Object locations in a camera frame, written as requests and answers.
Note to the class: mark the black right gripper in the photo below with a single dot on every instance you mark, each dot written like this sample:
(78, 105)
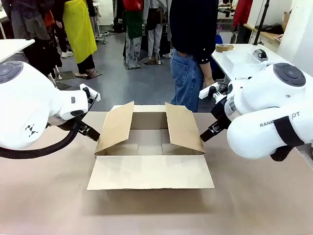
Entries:
(222, 115)

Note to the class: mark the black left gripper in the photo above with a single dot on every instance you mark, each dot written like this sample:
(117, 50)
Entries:
(77, 124)

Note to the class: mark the brown cardboard box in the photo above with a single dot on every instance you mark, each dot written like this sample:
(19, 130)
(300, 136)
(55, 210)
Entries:
(146, 171)

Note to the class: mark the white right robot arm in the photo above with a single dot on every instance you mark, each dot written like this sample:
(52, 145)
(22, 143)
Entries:
(256, 98)

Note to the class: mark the person's left forearm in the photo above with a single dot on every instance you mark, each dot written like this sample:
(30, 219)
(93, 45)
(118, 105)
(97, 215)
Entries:
(206, 73)

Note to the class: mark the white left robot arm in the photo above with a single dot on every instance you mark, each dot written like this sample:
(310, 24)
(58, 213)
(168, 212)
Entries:
(24, 102)

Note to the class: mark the black marker pen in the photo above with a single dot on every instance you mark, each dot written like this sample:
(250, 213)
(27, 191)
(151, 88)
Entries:
(244, 78)

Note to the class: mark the white table with tray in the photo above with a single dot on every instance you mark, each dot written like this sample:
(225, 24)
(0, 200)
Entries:
(225, 66)

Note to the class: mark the clear plastic container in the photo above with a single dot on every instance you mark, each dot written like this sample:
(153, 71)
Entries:
(242, 62)

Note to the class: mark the brown tape roll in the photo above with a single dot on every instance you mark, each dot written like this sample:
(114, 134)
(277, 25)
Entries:
(224, 48)

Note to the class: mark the black round device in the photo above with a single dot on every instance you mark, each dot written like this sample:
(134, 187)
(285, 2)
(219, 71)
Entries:
(260, 55)

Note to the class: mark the person in yellow apron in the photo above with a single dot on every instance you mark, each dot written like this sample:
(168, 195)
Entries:
(80, 31)

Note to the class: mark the person in green apron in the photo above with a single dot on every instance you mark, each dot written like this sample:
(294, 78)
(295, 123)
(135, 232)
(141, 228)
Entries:
(132, 36)

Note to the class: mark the person in black sweater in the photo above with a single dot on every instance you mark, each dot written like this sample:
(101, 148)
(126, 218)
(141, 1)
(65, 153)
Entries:
(190, 29)

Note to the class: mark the person in grey trousers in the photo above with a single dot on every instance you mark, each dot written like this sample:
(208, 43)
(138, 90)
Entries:
(154, 36)

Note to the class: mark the wooden workbench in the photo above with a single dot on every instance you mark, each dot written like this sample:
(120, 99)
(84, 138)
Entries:
(265, 34)

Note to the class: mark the white side table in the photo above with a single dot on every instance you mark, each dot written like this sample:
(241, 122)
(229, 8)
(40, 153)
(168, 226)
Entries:
(12, 47)

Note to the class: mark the person in dark clothes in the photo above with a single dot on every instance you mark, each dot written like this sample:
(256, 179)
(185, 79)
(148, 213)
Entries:
(36, 29)

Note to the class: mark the black tripod pole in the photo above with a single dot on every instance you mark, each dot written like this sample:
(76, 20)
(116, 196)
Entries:
(261, 22)

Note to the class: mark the person in red jacket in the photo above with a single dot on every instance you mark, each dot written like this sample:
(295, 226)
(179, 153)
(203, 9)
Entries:
(242, 14)

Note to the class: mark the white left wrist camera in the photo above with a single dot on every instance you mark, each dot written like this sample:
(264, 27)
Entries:
(96, 97)

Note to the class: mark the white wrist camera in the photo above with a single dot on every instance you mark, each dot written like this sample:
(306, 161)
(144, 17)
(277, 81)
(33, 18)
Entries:
(207, 92)
(96, 97)

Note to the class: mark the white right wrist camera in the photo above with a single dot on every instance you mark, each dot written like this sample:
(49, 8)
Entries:
(207, 92)

